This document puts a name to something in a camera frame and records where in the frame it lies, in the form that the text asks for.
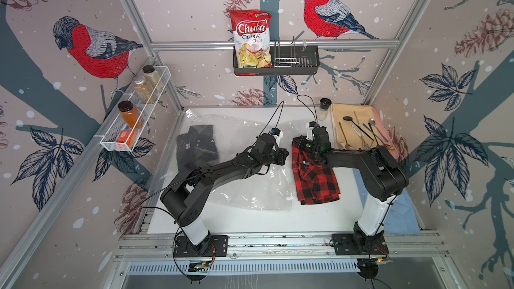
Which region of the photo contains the glass shaker black lid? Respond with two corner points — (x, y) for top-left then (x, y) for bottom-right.
(317, 98), (332, 121)

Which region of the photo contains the clear plastic vacuum bag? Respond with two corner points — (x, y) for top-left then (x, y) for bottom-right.
(163, 110), (293, 211)

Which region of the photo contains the red black plaid cloth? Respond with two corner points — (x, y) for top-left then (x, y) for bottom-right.
(292, 136), (341, 206)

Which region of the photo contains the iridescent spoon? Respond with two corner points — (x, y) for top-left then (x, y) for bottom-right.
(369, 119), (396, 151)

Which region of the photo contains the gold spoon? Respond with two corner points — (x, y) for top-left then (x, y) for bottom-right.
(339, 121), (354, 150)

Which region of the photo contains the black ladle spoon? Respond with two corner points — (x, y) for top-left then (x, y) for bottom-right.
(343, 116), (373, 140)

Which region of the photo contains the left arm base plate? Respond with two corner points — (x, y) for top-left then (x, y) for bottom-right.
(173, 233), (229, 258)

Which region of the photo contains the spice jar black lid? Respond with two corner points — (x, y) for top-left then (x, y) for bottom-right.
(142, 65), (164, 91)

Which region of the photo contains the clear acrylic wall shelf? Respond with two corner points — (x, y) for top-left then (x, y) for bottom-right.
(100, 65), (171, 153)

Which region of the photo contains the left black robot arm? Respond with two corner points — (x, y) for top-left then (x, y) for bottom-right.
(160, 128), (289, 250)

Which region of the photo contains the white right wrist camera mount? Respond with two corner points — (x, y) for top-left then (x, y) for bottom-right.
(306, 121), (317, 140)

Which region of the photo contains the spice jar silver lid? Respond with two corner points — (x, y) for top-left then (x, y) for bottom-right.
(133, 74), (157, 104)

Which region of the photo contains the white handled fork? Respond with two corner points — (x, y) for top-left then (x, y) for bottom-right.
(352, 124), (371, 150)

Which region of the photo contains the Chuba cassava chips bag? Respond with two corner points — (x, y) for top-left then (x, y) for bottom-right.
(229, 10), (272, 76)

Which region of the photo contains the small orange box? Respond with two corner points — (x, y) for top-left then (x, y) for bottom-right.
(116, 130), (137, 147)

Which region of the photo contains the folded blue cloth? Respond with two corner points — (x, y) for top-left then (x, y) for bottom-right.
(353, 169), (420, 235)

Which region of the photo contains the black wire wall basket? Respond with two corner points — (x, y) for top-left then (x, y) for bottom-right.
(232, 40), (320, 76)

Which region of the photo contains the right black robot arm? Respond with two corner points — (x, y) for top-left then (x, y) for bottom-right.
(305, 124), (408, 252)

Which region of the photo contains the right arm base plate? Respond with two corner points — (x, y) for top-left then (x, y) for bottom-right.
(329, 232), (389, 256)

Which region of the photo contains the beige cloth napkin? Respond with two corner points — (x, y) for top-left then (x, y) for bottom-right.
(329, 104), (399, 159)

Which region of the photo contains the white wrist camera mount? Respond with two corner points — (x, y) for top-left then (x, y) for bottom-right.
(306, 121), (317, 140)
(269, 128), (283, 139)

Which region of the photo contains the dark grey striped shirt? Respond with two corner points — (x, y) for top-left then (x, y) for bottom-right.
(176, 124), (219, 169)

